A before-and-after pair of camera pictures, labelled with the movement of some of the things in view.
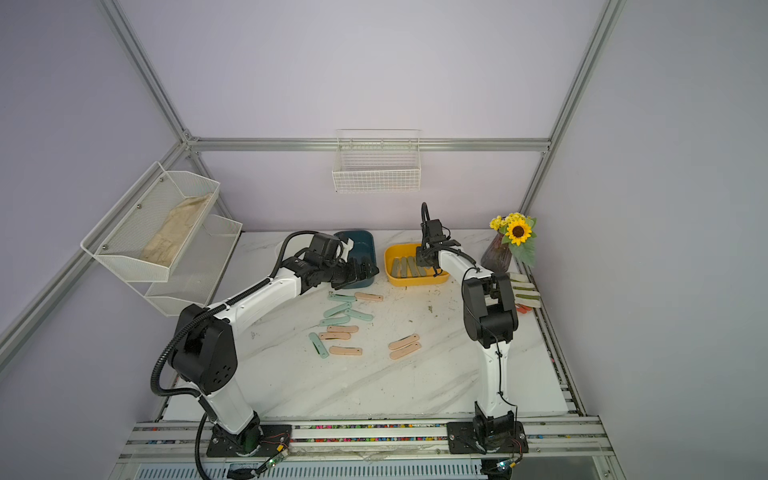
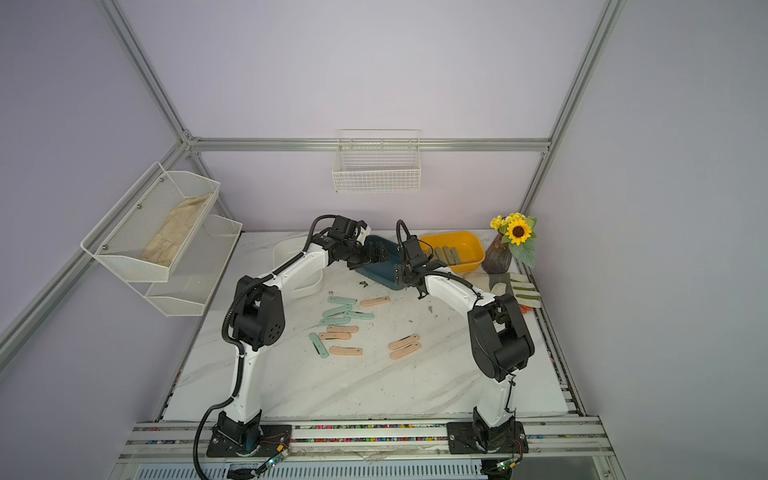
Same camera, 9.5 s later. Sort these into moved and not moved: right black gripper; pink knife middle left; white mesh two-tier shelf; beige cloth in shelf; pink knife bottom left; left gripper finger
Moved: right black gripper; left gripper finger
Not moved: white mesh two-tier shelf; pink knife middle left; beige cloth in shelf; pink knife bottom left
